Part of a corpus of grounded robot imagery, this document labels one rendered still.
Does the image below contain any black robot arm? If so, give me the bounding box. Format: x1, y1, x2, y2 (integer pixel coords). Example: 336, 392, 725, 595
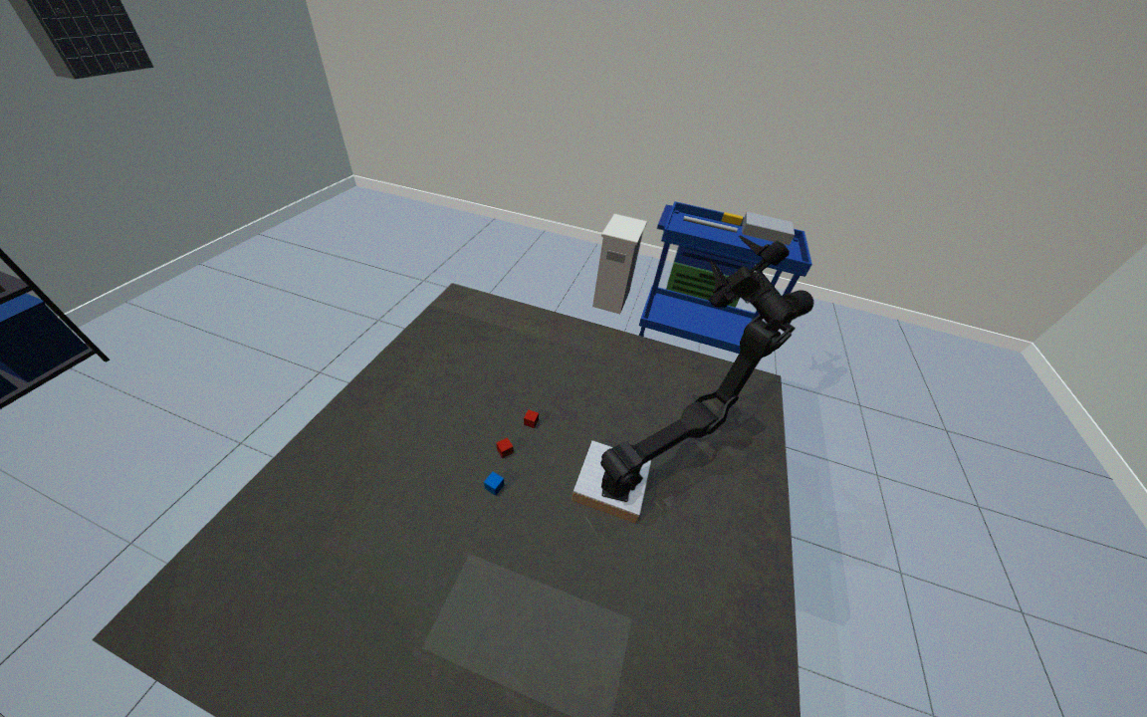
600, 267, 814, 502

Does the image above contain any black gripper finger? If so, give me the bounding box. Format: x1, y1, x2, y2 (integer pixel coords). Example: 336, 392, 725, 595
739, 235, 770, 256
710, 262, 728, 293

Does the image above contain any blue cube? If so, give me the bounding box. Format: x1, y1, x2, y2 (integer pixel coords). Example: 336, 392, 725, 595
484, 471, 504, 494

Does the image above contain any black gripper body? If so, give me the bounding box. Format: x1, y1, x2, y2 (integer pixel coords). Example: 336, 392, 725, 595
708, 241, 790, 307

